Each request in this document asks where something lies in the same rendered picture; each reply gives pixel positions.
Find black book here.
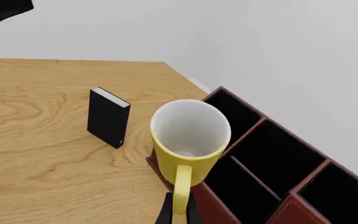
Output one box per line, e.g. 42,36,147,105
86,86,132,150

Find red-brown desk caddy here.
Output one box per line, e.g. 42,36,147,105
145,85,358,224

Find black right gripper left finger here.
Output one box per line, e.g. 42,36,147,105
154,192,175,224

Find yellow and white mug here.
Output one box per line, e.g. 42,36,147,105
150,99,232,216

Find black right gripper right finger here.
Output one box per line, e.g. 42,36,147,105
185,192,204,224

